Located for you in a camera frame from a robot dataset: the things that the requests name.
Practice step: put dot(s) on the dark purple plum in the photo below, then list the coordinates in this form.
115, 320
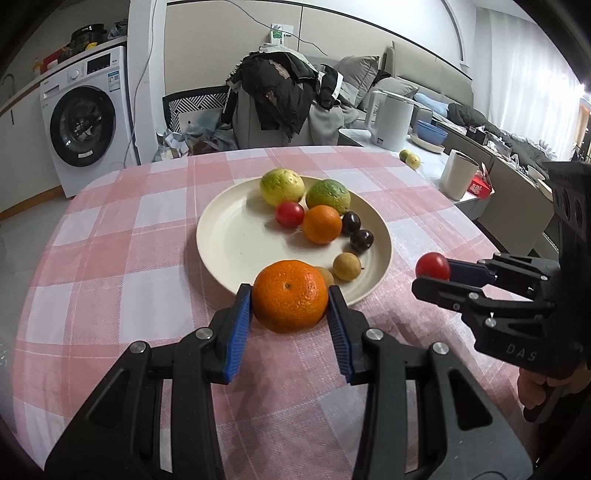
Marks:
351, 222

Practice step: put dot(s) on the small green fruit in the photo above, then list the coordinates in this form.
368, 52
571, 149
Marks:
403, 154

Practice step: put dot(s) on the pile of plastic bags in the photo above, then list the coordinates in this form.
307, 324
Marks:
194, 138

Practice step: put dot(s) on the orange mandarin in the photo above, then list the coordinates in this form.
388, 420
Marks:
290, 295
322, 224

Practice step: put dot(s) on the white side table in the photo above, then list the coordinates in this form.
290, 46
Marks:
425, 177

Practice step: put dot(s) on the blue bowl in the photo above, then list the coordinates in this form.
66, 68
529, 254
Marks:
431, 131

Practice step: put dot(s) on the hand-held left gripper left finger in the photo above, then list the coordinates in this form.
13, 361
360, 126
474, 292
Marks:
238, 332

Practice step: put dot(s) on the red box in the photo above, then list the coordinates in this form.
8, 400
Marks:
481, 184

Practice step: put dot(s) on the black white patterned chair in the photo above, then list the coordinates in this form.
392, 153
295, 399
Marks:
194, 104

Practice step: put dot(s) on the black cooking pot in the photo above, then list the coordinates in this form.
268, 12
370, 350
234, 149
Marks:
87, 34

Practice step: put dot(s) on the cream shallow dish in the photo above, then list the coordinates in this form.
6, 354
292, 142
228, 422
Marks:
429, 146

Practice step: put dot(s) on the pink checked tablecloth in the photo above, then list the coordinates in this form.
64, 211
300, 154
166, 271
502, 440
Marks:
115, 277

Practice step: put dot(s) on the red tomato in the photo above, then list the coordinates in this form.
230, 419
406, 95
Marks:
432, 266
290, 213

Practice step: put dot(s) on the dark jacket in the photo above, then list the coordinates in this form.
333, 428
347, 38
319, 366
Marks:
277, 87

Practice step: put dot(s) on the wrinkled yellow-green fruit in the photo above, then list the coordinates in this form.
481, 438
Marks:
328, 196

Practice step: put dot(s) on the small brown longan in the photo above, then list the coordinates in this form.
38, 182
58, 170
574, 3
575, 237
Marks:
346, 266

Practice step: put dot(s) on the brown kiwi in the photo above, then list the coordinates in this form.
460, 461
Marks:
326, 275

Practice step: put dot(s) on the white curtain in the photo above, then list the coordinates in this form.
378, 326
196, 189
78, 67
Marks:
531, 69

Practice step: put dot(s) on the white washing machine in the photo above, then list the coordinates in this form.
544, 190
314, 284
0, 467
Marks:
78, 129

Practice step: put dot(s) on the grey pillow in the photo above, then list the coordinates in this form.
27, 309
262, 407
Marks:
358, 76

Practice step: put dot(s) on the white cup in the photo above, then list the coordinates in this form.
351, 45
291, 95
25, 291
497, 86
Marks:
457, 175

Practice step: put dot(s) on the grey chair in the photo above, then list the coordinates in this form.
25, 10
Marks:
249, 129

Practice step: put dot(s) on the beige sofa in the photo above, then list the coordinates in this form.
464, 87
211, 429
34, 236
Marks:
415, 78

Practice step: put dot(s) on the red container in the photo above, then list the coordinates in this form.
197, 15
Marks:
53, 57

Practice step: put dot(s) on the smooth yellow-green citrus fruit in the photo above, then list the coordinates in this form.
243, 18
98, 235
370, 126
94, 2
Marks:
281, 187

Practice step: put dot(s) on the cream round plate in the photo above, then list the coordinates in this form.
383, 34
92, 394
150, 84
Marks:
231, 240

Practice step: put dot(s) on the white electric kettle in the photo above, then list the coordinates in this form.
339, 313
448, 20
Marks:
390, 122

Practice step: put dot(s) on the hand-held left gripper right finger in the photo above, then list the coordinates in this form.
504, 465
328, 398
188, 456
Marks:
341, 332

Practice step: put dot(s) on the wall socket with charger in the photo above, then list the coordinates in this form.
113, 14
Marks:
279, 33

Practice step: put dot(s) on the person's right hand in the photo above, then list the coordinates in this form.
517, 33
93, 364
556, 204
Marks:
531, 387

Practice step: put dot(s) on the grey hoodie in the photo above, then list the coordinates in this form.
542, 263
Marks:
323, 124

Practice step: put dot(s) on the dark coat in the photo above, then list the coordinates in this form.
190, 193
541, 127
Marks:
466, 115

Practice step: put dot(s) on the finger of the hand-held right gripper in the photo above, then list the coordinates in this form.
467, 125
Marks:
438, 290
468, 272

